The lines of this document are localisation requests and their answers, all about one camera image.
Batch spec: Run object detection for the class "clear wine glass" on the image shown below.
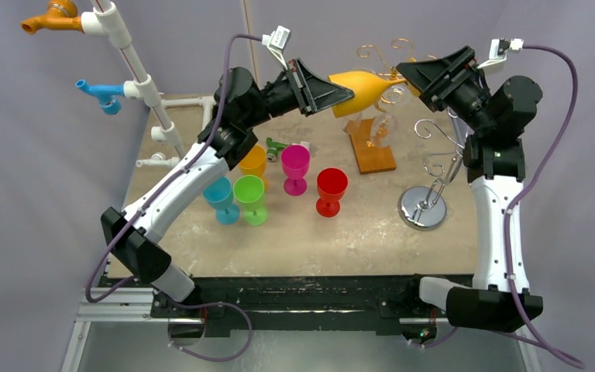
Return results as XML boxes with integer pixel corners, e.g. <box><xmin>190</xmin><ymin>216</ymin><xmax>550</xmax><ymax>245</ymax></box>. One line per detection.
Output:
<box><xmin>367</xmin><ymin>84</ymin><xmax>408</xmax><ymax>148</ymax></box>
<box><xmin>342</xmin><ymin>112</ymin><xmax>363</xmax><ymax>136</ymax></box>

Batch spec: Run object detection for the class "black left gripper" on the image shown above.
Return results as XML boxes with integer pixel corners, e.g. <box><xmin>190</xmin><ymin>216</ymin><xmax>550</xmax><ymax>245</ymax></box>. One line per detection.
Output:
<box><xmin>242</xmin><ymin>57</ymin><xmax>353</xmax><ymax>129</ymax></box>

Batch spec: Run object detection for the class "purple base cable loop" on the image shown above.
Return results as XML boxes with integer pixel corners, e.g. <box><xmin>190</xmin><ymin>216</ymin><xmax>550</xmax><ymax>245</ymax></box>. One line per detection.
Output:
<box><xmin>167</xmin><ymin>304</ymin><xmax>254</xmax><ymax>364</ymax></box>

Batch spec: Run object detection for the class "yellow wine glass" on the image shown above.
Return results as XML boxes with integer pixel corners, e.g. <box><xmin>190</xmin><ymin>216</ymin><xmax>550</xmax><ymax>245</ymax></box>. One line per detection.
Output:
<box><xmin>239</xmin><ymin>144</ymin><xmax>270</xmax><ymax>191</ymax></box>

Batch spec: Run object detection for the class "gold wire glass rack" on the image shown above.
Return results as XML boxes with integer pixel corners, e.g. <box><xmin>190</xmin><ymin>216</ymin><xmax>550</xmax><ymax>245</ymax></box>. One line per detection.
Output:
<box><xmin>349</xmin><ymin>37</ymin><xmax>442</xmax><ymax>115</ymax></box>

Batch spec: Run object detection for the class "green faucet with white elbow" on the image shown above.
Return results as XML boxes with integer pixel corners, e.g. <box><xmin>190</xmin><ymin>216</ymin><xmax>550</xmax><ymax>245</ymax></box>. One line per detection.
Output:
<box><xmin>266</xmin><ymin>137</ymin><xmax>311</xmax><ymax>162</ymax></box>

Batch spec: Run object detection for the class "blue wine glass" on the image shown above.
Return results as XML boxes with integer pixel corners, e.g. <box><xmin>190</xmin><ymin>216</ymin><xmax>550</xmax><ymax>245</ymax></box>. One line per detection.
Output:
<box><xmin>202</xmin><ymin>176</ymin><xmax>240</xmax><ymax>226</ymax></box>

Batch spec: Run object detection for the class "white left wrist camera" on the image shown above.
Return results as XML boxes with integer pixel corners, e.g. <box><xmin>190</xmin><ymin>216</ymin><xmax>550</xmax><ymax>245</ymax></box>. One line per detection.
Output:
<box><xmin>261</xmin><ymin>26</ymin><xmax>291</xmax><ymax>71</ymax></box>

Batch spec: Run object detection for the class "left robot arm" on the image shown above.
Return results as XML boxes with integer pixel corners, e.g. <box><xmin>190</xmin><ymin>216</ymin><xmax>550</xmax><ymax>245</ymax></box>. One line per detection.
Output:
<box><xmin>101</xmin><ymin>58</ymin><xmax>356</xmax><ymax>317</ymax></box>

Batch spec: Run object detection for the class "pink wine glass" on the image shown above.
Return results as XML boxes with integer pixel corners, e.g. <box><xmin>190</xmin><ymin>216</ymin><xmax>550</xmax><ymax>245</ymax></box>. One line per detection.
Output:
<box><xmin>280</xmin><ymin>144</ymin><xmax>311</xmax><ymax>196</ymax></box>

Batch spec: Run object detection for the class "white PVC pipe frame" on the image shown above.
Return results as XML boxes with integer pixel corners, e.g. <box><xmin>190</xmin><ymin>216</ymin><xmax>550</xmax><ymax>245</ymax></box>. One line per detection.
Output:
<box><xmin>81</xmin><ymin>1</ymin><xmax>215</xmax><ymax>157</ymax></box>

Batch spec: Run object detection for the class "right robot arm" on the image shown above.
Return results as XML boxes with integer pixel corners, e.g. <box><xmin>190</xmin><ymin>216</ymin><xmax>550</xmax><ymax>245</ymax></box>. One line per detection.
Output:
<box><xmin>397</xmin><ymin>46</ymin><xmax>543</xmax><ymax>332</ymax></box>

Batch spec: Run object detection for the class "red wine glass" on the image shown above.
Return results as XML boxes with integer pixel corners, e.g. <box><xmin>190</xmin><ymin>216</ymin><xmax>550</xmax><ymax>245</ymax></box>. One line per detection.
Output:
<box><xmin>316</xmin><ymin>167</ymin><xmax>349</xmax><ymax>218</ymax></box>

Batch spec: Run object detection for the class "blue faucet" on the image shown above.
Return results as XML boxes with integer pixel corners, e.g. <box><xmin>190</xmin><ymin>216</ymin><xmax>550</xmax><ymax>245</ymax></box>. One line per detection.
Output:
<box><xmin>75</xmin><ymin>79</ymin><xmax>125</xmax><ymax>115</ymax></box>

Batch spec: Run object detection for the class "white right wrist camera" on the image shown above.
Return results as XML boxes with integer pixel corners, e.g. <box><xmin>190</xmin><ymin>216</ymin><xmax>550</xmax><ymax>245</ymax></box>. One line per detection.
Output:
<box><xmin>478</xmin><ymin>38</ymin><xmax>524</xmax><ymax>69</ymax></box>

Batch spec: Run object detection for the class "orange wine glass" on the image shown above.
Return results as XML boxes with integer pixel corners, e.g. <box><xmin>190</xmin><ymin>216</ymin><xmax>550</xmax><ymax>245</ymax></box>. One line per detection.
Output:
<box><xmin>327</xmin><ymin>64</ymin><xmax>419</xmax><ymax>118</ymax></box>

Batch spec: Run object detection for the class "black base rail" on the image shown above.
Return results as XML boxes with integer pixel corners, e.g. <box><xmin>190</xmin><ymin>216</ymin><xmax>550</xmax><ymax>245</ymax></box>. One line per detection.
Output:
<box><xmin>151</xmin><ymin>274</ymin><xmax>446</xmax><ymax>337</ymax></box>

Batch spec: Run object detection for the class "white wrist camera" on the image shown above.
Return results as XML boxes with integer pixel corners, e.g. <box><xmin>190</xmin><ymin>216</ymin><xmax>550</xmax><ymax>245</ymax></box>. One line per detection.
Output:
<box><xmin>261</xmin><ymin>26</ymin><xmax>291</xmax><ymax>71</ymax></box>
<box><xmin>478</xmin><ymin>38</ymin><xmax>524</xmax><ymax>69</ymax></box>

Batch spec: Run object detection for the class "chrome wire glass rack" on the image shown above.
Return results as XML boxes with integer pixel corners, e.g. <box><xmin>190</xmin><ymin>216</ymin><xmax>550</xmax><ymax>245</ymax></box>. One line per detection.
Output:
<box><xmin>397</xmin><ymin>119</ymin><xmax>463</xmax><ymax>231</ymax></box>

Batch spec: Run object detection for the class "green wine glass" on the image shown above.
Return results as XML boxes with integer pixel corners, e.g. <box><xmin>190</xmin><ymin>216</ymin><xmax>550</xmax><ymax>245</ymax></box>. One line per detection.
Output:
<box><xmin>232</xmin><ymin>175</ymin><xmax>268</xmax><ymax>226</ymax></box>

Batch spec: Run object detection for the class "orange faucet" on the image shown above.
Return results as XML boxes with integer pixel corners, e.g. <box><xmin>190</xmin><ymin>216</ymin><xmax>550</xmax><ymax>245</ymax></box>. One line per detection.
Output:
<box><xmin>20</xmin><ymin>0</ymin><xmax>84</xmax><ymax>34</ymax></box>

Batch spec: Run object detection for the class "wooden rack base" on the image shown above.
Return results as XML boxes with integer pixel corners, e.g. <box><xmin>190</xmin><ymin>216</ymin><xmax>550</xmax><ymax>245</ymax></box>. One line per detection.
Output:
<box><xmin>349</xmin><ymin>119</ymin><xmax>397</xmax><ymax>175</ymax></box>

